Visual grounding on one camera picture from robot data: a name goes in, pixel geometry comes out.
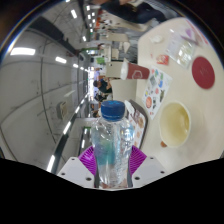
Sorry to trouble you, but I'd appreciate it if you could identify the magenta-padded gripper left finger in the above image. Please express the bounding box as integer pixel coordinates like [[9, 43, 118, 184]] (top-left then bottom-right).
[[56, 145, 100, 188]]

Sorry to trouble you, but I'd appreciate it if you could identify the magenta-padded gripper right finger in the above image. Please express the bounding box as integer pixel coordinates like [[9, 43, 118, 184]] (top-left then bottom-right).
[[127, 145, 167, 189]]

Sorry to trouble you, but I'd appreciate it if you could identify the clear bottle with blue cap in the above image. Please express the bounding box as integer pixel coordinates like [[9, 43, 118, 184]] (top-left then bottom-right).
[[90, 99, 136, 188]]

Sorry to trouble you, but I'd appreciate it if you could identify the cream mug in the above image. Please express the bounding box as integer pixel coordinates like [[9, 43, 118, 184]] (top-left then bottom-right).
[[158, 100, 192, 149]]

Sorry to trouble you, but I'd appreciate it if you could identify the ceiling air conditioner unit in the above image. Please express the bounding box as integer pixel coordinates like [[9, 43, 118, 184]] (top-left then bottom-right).
[[56, 101, 69, 121]]

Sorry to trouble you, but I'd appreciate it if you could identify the colourful sticker sheet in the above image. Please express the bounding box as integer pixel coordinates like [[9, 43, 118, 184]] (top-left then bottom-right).
[[142, 65, 174, 120]]

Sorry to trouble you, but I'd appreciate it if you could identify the beige chair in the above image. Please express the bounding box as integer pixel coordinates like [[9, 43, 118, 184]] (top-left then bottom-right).
[[109, 78, 138, 103]]

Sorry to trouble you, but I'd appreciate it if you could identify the red paper cup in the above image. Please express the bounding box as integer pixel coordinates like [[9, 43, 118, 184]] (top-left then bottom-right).
[[120, 60, 151, 81]]

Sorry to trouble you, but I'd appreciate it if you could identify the group of beige chairs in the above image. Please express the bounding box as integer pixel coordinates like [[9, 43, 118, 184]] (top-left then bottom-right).
[[99, 19, 141, 79]]

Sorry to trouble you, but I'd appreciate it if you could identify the flat round red coaster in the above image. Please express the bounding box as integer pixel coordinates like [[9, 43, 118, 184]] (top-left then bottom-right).
[[191, 56, 216, 90]]

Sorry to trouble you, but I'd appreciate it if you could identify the small red packet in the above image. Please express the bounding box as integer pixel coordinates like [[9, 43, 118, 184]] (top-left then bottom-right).
[[155, 54, 170, 66]]

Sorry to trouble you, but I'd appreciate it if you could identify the group of ceiling lights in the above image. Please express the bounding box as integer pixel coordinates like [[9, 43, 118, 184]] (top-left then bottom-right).
[[9, 0, 98, 173]]

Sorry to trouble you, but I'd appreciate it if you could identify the small white crumpled paper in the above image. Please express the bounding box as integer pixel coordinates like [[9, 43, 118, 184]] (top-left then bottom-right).
[[149, 34, 164, 44]]

